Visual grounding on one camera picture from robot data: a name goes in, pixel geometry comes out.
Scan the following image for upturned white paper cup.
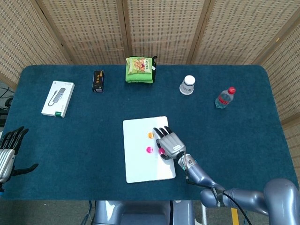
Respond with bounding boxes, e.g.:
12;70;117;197
179;75;196;96

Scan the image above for small black carton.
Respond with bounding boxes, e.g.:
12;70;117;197
91;70;105;93

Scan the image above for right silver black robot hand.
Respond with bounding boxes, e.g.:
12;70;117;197
153;126;187;161

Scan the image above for black cables on floor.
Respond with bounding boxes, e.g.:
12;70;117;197
0;86;15;112

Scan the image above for woven folding screen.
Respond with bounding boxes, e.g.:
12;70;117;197
0;0;300;150

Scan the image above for clear bottle red cap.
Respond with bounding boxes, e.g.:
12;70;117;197
215;86;237;110

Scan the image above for green snack bag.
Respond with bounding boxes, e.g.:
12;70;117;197
126;57;152;75

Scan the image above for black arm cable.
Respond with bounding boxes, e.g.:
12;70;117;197
221;190;250;225

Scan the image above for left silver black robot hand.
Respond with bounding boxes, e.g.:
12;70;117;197
0;126;39;184

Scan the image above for teal table mat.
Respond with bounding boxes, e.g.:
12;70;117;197
0;64;300;202

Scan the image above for white magnetic board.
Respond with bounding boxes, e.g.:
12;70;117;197
122;116;176;184

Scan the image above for grey robot torso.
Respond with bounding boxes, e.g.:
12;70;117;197
95;200;195;225

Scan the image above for white product box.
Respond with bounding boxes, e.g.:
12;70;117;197
41;80;75;118

